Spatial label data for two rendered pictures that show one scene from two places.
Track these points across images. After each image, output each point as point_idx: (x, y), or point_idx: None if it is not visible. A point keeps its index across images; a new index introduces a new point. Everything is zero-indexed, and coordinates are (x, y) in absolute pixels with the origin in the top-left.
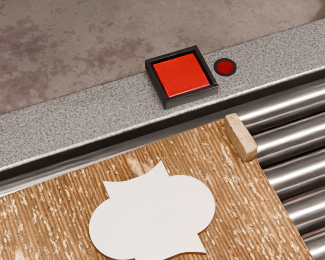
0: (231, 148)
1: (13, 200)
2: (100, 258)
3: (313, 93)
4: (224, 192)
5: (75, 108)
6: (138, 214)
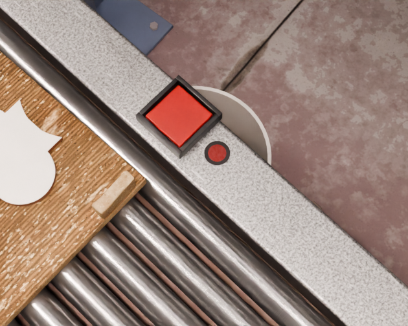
0: None
1: None
2: None
3: (223, 251)
4: (56, 205)
5: (102, 43)
6: None
